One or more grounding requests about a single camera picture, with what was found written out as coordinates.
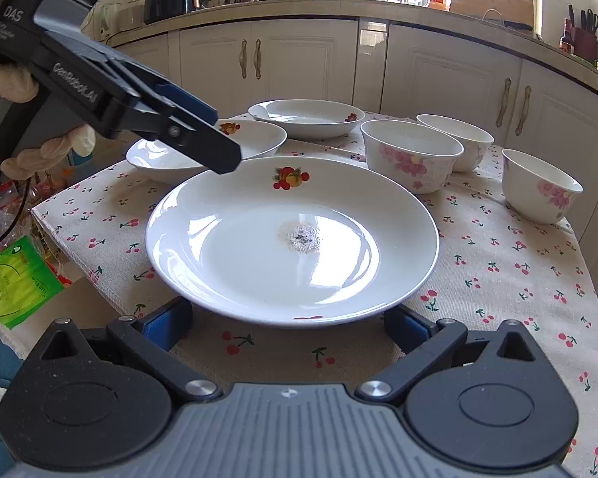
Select dark red knife block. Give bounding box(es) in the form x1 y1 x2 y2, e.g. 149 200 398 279
567 4 598 61

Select white pink-flower bowl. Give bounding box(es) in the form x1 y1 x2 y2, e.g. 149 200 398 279
416 114 495 173
502 148 584 225
360 119 465 195

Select white fruit-print plate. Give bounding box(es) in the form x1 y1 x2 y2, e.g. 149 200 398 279
146 156 439 328
126 118 288 185
248 99 368 140

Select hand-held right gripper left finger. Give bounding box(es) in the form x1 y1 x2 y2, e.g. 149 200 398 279
29 296 221 405

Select green plastic packet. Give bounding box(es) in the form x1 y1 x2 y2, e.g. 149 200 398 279
0 235 65 330

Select cherry-print tablecloth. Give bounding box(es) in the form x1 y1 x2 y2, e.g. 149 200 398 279
30 110 598 478

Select kitchen countertop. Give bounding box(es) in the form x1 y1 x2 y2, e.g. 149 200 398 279
100 0 598 86

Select person's left hand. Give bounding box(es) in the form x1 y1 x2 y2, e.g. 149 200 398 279
0 62 97 181

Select wooden cutting board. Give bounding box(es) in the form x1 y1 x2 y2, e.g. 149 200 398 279
449 0 535 31

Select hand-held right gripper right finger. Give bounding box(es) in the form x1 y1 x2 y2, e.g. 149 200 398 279
356 306 547 404

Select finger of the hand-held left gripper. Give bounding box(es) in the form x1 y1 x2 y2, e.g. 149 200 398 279
154 80 218 124
124 97 243 175

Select black cable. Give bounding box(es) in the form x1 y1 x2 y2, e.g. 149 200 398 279
0 179 31 257

